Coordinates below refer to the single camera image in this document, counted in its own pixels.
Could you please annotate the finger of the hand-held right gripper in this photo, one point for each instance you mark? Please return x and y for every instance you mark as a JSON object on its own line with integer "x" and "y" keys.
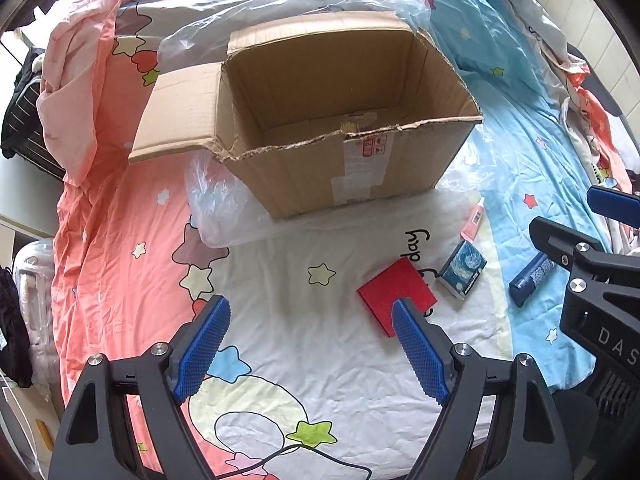
{"x": 555, "y": 240}
{"x": 610, "y": 202}

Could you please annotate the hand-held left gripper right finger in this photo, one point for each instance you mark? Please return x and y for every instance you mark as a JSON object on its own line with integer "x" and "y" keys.
{"x": 417, "y": 350}

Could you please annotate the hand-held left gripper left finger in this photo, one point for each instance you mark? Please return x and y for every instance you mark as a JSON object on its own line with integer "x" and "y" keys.
{"x": 205, "y": 345}

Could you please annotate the dark blue bottle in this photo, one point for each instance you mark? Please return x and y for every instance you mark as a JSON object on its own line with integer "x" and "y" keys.
{"x": 525, "y": 287}

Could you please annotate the red square box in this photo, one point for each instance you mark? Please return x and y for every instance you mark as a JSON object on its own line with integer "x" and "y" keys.
{"x": 395, "y": 285}

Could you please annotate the pink tube with white cap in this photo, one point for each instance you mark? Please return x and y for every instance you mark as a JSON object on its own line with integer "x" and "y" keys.
{"x": 471, "y": 227}

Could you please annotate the blue swirl print tissue pack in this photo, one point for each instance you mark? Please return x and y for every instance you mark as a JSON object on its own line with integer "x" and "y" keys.
{"x": 462, "y": 270}

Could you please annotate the brown cardboard box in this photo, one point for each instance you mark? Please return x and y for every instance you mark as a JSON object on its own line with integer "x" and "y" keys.
{"x": 310, "y": 175}

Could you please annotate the white orange crumpled cloth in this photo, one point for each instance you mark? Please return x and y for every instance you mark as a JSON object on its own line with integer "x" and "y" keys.
{"x": 590, "y": 130}

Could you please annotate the star print bed sheet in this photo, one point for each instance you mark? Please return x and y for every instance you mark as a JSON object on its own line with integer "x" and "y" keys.
{"x": 300, "y": 310}

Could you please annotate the clear plastic bag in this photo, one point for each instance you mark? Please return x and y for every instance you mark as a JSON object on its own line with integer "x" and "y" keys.
{"x": 220, "y": 210}

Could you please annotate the white suitcase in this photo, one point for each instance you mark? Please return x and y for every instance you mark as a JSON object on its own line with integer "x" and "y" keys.
{"x": 35, "y": 285}

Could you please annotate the black cloth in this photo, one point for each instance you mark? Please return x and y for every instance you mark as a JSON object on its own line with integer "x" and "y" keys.
{"x": 12, "y": 330}

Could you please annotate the white cabinet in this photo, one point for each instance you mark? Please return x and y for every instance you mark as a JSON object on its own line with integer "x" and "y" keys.
{"x": 20, "y": 200}

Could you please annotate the pale pink quilt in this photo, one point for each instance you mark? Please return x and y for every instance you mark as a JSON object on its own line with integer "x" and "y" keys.
{"x": 70, "y": 85}

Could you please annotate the black striped bag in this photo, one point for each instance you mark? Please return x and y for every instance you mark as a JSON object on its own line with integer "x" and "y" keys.
{"x": 25, "y": 110}

